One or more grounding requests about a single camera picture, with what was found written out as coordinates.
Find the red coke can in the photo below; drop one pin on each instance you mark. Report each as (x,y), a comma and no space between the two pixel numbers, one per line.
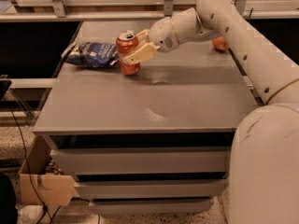
(126,42)

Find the cardboard box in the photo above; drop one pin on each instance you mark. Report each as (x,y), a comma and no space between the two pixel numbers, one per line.
(39,187)

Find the metal shelf rail frame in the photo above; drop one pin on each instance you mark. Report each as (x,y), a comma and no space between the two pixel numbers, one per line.
(98,10)

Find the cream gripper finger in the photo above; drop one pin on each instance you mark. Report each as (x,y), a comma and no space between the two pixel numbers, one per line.
(143,37)
(139,55)

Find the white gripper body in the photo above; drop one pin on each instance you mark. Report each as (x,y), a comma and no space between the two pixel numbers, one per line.
(162,34)

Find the blue chip bag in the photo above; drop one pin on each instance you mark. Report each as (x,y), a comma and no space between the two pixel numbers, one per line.
(92,55)

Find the red apple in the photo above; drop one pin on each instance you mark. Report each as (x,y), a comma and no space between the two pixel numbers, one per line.
(220,43)

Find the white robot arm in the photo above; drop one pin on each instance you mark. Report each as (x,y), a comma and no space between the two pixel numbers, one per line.
(264,163)

